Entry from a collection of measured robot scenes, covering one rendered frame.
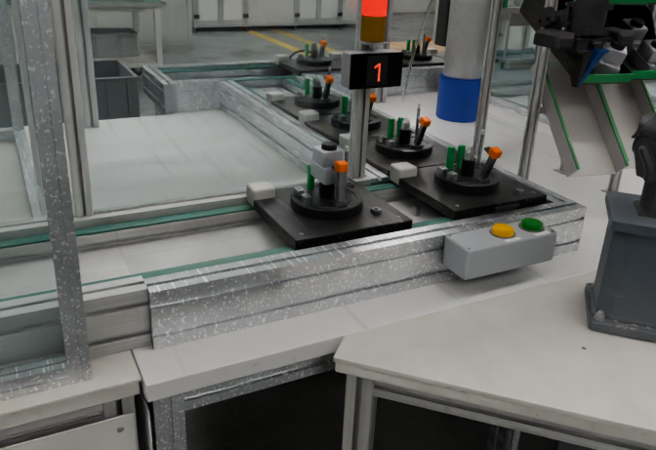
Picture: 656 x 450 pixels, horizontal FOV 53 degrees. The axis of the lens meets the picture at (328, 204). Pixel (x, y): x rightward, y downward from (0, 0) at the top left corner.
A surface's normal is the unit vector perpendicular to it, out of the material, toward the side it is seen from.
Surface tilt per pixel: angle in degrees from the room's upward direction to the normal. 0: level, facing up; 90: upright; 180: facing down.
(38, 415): 90
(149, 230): 90
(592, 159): 45
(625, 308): 90
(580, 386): 0
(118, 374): 0
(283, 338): 0
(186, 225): 90
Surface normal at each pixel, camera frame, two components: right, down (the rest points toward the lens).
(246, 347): 0.04, -0.92
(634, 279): -0.31, 0.35
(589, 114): 0.24, -0.39
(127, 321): 0.45, 0.36
